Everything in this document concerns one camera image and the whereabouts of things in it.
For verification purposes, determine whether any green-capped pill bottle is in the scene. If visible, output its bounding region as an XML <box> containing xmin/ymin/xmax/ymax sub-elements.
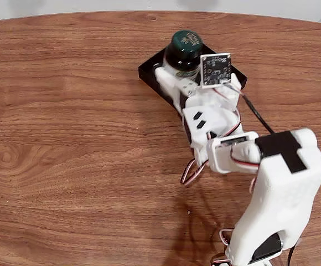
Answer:
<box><xmin>163</xmin><ymin>29</ymin><xmax>205</xmax><ymax>80</ymax></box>

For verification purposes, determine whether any shallow black box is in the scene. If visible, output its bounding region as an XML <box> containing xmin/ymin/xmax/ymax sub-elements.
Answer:
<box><xmin>137</xmin><ymin>45</ymin><xmax>248</xmax><ymax>113</ymax></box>

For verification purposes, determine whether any camera board on white bracket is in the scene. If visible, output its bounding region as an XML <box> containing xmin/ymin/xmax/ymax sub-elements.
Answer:
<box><xmin>200</xmin><ymin>52</ymin><xmax>241</xmax><ymax>95</ymax></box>

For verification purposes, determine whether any red white black servo wire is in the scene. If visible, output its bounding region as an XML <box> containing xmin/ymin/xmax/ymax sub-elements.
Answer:
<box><xmin>179</xmin><ymin>158</ymin><xmax>209</xmax><ymax>187</ymax></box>
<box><xmin>210</xmin><ymin>227</ymin><xmax>235</xmax><ymax>266</ymax></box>

